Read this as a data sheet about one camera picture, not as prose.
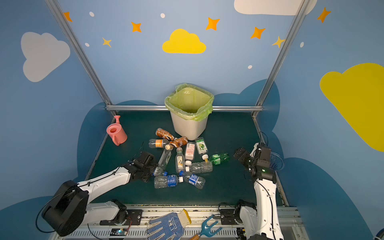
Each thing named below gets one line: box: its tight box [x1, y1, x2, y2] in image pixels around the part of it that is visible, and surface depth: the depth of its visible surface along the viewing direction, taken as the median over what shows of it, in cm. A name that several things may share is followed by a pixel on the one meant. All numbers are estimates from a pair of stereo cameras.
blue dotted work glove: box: [144, 209, 192, 240], surface depth 73 cm
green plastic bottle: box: [209, 152, 230, 165], surface depth 95 cm
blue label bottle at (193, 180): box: [179, 173, 206, 190], surface depth 84 cm
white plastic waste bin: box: [170, 111, 208, 141], surface depth 100 cm
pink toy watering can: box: [106, 115, 128, 146], surface depth 99 cm
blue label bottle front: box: [154, 174, 184, 189], surface depth 83 cm
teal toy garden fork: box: [190, 214, 223, 240], surface depth 72 cm
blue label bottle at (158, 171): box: [152, 166, 168, 177], surface depth 88 cm
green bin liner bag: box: [164, 83, 215, 122], surface depth 95 cm
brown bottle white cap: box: [165, 136, 188, 150], surface depth 98 cm
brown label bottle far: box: [155, 128, 175, 142], surface depth 105 cm
